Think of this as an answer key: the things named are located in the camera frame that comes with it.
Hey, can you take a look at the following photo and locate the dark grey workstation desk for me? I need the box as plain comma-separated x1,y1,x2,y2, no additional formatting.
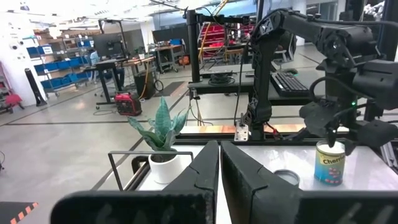
187,63,327,107

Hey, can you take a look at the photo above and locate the black background desk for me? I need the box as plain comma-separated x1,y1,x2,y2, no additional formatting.
92,55,156,110

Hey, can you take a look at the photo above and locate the black waste bin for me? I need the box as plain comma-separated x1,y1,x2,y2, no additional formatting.
133,70,157,100

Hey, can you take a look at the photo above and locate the black keyboard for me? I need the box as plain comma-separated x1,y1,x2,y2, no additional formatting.
269,70,311,98

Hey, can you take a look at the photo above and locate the black wire rack frame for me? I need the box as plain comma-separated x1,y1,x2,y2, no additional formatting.
108,150,194,191

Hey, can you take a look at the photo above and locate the blue storage bin shelf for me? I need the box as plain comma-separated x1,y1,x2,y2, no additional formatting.
25,45,91,93

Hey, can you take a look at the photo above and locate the yellow hanging cable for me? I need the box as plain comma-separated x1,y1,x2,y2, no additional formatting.
197,0,230,62

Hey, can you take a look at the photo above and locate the background work table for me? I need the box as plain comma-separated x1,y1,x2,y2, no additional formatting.
148,37,185,75

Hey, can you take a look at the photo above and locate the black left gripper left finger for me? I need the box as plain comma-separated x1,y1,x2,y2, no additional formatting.
50,139,220,224

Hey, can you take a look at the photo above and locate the black aluminium rig frame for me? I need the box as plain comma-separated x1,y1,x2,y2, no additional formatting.
91,0,398,191

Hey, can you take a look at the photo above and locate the person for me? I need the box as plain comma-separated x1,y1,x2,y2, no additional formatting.
88,49,101,68

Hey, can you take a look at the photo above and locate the Cherries tin can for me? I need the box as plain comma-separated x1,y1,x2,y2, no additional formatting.
313,140,346,187

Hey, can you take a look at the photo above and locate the red stool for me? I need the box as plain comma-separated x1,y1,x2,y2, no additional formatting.
3,93,25,114

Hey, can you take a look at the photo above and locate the black workstation stand post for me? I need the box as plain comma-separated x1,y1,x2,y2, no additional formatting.
185,8,251,84

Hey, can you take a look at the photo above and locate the dark floor rug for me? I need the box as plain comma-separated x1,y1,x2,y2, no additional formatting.
154,80,187,98

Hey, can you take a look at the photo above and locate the red portable generator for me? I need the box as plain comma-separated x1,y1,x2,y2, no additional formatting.
113,91,143,117

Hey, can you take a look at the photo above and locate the green snake plant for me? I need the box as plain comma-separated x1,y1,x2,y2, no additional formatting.
127,96,190,152

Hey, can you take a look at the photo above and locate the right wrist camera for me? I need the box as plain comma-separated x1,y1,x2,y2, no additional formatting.
299,100,343,139

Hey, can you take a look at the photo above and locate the short green-label tin can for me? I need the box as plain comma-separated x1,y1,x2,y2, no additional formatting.
273,169,301,188

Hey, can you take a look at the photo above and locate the black computer monitor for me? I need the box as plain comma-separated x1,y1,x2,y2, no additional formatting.
92,32,124,59

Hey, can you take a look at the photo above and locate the white plant pot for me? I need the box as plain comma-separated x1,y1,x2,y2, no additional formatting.
147,151,184,185

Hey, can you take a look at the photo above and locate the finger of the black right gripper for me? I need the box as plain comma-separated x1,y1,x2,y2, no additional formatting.
326,127,339,149
343,138,358,157

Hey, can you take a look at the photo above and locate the black hazard-striped floor mat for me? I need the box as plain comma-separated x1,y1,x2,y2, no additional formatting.
0,201,40,224

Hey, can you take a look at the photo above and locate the red storage bin rack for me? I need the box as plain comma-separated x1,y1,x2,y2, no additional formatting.
198,24,249,54

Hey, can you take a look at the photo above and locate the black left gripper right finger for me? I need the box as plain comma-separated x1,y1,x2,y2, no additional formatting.
219,139,398,224

